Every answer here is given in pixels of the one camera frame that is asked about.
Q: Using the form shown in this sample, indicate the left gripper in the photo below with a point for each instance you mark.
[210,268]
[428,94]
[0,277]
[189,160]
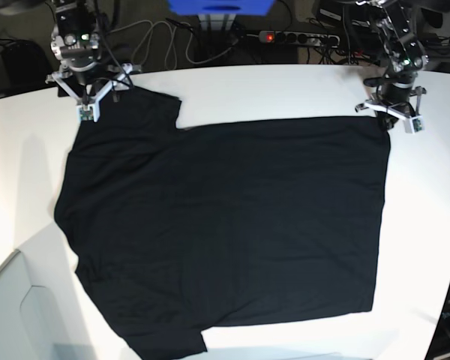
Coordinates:
[394,90]

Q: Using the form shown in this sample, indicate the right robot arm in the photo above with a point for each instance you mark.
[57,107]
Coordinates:
[75,39]

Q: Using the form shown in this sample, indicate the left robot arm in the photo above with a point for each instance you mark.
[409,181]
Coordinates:
[403,50]

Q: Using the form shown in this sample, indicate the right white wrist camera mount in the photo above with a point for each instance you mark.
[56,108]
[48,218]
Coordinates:
[90,87]

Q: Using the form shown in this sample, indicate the black power strip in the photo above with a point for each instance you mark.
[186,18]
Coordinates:
[294,38]

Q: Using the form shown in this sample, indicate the blue plastic box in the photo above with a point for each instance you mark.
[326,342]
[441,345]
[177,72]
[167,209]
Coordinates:
[242,7]

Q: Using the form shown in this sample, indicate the black T-shirt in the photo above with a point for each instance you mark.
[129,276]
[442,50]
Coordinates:
[238,224]

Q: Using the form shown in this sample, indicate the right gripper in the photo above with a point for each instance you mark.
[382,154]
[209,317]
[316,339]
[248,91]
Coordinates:
[83,70]

